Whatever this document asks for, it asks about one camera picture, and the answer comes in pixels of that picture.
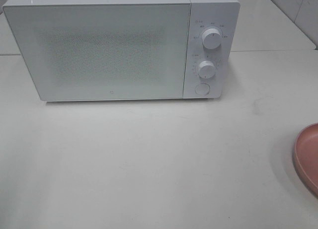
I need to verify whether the white microwave oven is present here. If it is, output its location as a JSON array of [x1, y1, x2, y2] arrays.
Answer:
[[2, 0, 240, 102]]

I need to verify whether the white microwave door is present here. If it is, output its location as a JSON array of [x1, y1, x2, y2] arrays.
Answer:
[[4, 4, 190, 101]]

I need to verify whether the round door release button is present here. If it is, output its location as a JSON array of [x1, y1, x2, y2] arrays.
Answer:
[[195, 83, 210, 96]]

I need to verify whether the white microwave knob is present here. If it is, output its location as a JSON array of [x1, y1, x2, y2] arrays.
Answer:
[[198, 61, 216, 79], [202, 27, 222, 50]]

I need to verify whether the pink round plate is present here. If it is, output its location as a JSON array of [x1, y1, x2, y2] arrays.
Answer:
[[293, 123, 318, 198]]

